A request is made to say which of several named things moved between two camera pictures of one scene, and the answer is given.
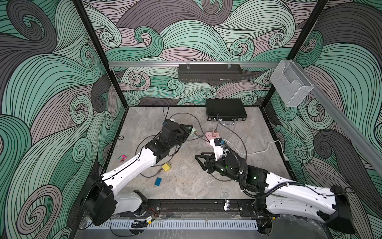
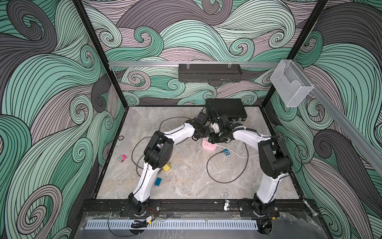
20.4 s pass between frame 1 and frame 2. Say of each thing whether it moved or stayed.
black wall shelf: stayed
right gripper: moved
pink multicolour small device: stayed
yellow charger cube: stayed
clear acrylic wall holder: stayed
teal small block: stayed
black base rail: stayed
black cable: moved
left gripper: moved
